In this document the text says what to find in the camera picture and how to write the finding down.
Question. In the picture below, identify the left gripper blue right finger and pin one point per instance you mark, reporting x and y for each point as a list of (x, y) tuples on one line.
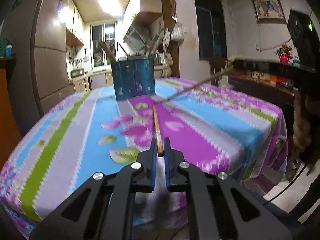
[(167, 161)]

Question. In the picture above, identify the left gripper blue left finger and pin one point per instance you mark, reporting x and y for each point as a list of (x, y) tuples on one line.
[(153, 148)]

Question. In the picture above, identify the green container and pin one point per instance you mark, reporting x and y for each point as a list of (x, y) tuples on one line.
[(3, 45)]

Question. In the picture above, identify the brown three-door refrigerator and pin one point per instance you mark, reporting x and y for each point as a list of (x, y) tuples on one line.
[(39, 81)]

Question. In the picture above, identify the white hanging plastic bag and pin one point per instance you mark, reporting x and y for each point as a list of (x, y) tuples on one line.
[(177, 34)]

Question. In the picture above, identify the dark wooden side table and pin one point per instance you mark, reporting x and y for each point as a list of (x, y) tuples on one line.
[(277, 90)]

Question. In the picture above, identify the dark room window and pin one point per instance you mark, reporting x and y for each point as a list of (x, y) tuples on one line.
[(211, 29)]

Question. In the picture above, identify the steel range hood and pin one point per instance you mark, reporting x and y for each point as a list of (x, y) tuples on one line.
[(135, 38)]

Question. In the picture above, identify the kitchen window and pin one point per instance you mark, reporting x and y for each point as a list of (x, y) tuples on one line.
[(107, 32)]

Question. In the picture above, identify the blue perforated utensil holder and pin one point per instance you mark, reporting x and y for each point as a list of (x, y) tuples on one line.
[(133, 78)]

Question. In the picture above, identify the framed elephant picture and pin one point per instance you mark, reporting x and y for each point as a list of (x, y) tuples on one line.
[(268, 11)]

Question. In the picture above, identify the wooden chair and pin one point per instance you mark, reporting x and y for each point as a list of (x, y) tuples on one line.
[(216, 64)]

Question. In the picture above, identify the floral striped tablecloth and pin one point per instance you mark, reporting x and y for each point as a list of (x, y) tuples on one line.
[(217, 129)]

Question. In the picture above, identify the person's right hand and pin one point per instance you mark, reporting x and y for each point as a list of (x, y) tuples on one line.
[(306, 127)]

